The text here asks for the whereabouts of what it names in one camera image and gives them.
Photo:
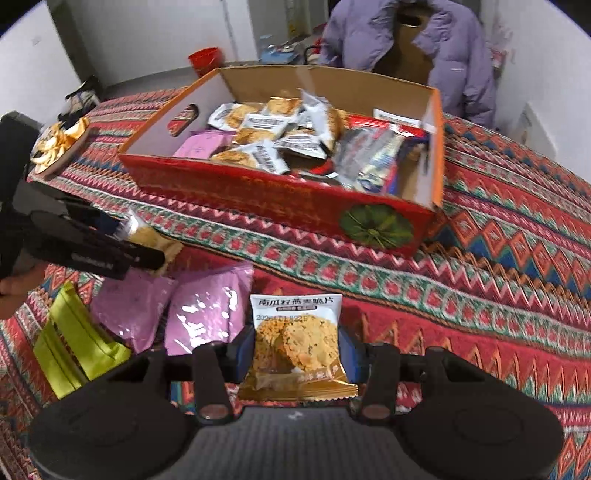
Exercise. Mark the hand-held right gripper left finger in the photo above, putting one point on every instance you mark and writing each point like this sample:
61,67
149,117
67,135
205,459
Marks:
238,360

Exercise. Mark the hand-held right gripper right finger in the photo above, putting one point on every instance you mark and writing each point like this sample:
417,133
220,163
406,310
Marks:
351,360

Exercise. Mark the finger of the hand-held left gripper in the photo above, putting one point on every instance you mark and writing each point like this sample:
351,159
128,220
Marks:
141,261
104,225

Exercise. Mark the gold oat cookie packet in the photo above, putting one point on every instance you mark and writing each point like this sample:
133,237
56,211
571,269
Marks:
291,341
150,234

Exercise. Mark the red cardboard box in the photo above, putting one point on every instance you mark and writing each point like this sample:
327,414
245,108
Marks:
277,203

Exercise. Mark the pile of cookie packets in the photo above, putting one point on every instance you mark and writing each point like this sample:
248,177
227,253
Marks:
268,134

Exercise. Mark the silver blue snack bag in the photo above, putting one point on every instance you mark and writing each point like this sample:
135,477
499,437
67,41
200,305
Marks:
374,159

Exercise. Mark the dark blue snack wrapper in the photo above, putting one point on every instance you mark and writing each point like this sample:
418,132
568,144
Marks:
415,150

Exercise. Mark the red snack bar wrapper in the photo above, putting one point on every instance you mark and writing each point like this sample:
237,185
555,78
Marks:
392,129

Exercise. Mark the white torn snack packet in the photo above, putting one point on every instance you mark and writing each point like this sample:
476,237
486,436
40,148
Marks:
390,115

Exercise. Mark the person's left hand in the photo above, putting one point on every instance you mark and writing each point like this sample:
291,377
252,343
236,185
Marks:
18,288

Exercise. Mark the wooden plate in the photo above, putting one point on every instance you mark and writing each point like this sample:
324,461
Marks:
74,152

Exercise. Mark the pile of citrus peels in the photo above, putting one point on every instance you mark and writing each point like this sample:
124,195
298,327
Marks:
55,141

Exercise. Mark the red bucket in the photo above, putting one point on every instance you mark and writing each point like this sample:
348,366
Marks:
205,60

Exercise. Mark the blue plastic container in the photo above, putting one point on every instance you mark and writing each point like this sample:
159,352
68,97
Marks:
281,55

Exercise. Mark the brown chair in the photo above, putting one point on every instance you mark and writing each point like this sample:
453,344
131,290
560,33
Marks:
411,50

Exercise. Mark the purple puffer jacket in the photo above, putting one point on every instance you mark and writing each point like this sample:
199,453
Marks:
448,55

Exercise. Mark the pink patterned bag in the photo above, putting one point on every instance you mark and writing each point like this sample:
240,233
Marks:
496,44

